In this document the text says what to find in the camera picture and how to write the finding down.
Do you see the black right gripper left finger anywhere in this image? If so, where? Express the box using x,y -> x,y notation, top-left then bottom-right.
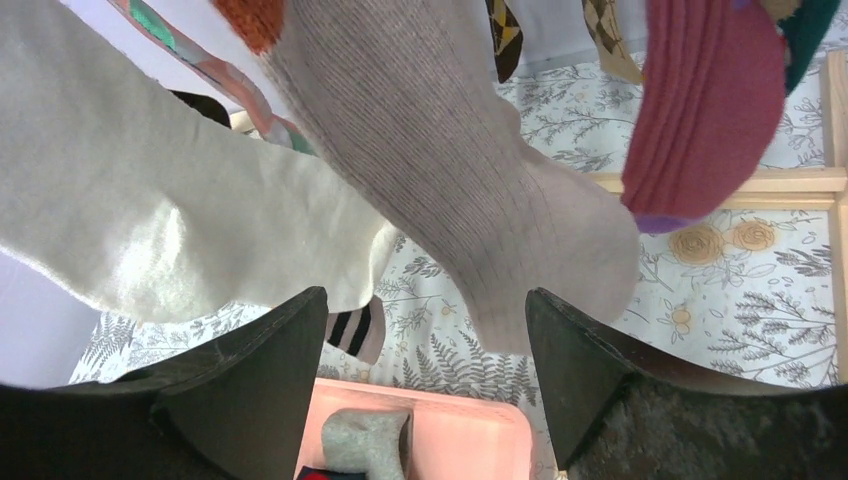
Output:
119,287 -> 328,479

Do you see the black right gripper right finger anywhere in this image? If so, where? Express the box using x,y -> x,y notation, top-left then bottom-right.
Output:
525,288 -> 782,470

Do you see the grey sock with stripes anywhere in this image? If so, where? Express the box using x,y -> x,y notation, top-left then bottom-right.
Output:
321,409 -> 413,480

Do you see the teal green sock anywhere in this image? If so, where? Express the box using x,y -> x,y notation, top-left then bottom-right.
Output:
776,0 -> 840,96

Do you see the navy santa sock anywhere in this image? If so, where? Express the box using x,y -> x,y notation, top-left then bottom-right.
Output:
296,466 -> 367,480

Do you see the wooden hanger stand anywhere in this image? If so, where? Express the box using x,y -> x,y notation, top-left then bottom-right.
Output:
616,49 -> 847,388

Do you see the pink plastic basket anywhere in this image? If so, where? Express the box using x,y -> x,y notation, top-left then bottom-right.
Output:
297,378 -> 534,480

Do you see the white sock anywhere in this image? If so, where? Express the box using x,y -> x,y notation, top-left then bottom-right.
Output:
1,1 -> 398,322

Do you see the magenta sock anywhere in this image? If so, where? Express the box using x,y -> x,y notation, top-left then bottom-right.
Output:
621,0 -> 785,234

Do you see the beige long sock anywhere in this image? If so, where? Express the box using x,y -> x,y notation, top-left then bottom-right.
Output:
231,1 -> 639,354

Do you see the brown argyle sock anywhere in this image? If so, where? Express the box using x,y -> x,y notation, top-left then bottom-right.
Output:
485,0 -> 524,84

